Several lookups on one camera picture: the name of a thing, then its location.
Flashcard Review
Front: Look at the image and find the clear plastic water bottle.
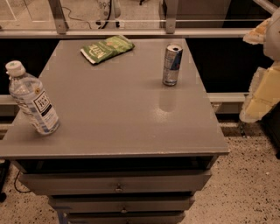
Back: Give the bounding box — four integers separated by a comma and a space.
5, 60, 60, 135

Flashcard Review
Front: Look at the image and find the grey drawer cabinet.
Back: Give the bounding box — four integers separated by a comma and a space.
0, 39, 228, 224

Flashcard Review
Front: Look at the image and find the white machine base background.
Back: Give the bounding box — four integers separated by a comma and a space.
95, 0, 121, 29

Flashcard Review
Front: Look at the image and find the drawer knob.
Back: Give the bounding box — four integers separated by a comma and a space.
121, 207, 128, 214
115, 184, 123, 193

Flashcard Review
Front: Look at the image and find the metal railing frame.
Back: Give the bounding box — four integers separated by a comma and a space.
0, 0, 280, 39

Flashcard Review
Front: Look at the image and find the top drawer knob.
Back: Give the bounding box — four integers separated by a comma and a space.
115, 184, 123, 193

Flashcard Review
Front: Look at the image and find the redbull can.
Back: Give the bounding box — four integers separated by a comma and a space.
162, 43, 183, 86

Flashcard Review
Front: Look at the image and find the black floor cable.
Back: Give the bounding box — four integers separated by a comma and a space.
13, 170, 32, 194

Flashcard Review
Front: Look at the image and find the green jalapeno chip bag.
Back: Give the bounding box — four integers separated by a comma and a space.
80, 35, 135, 65

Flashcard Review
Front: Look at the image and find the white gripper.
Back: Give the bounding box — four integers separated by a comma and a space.
239, 8, 280, 123

